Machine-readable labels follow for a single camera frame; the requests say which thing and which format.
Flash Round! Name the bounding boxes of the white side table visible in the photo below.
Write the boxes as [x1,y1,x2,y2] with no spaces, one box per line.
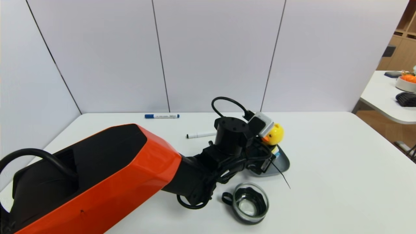
[359,71,416,124]

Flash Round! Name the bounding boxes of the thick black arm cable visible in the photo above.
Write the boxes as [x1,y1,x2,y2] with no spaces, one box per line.
[0,148,79,189]

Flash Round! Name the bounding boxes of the grey rounded rectangular dish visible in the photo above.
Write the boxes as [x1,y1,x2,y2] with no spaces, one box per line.
[245,145,290,178]

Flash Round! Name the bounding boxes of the thin black cable tie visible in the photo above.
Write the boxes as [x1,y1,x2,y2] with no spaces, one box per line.
[269,159,291,189]

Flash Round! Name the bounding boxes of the black camera cable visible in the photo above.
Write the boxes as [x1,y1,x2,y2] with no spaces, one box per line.
[211,97,254,119]

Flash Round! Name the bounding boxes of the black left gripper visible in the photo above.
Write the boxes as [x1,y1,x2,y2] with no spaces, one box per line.
[247,144,280,175]

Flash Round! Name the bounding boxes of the black and grey chair base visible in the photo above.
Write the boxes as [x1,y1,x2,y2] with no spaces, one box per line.
[393,141,416,163]

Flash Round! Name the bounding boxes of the white marker with black cap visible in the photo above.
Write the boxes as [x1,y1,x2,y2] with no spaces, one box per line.
[186,131,217,139]

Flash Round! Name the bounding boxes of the yellow duck toy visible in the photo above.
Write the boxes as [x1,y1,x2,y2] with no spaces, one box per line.
[262,123,284,154]

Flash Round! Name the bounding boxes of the glass cup with black handle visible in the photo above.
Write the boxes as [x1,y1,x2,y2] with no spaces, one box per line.
[222,182,269,224]

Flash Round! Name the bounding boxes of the white bowl with orange items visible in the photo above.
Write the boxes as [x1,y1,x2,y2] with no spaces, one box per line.
[395,73,416,93]

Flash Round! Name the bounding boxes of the black ribbed object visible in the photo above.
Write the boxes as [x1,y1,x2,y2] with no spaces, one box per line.
[395,92,416,107]

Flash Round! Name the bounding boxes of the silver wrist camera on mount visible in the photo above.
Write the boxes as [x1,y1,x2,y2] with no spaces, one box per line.
[248,112,275,139]

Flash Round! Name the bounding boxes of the wooden shelf cabinet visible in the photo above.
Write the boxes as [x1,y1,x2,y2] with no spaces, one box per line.
[376,0,416,72]

